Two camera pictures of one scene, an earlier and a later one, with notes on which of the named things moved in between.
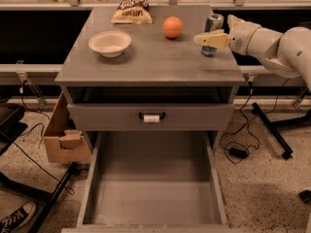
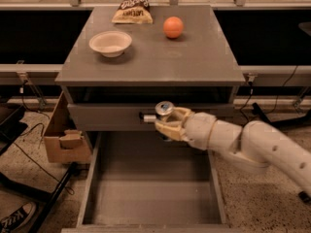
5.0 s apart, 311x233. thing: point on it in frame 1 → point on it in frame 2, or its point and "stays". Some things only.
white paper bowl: [110, 44] stays
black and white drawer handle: [152, 118] stays
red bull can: [214, 23] → [163, 109]
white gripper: [242, 37] → [199, 130]
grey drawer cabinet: [124, 77] stays
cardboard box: [63, 142] stays
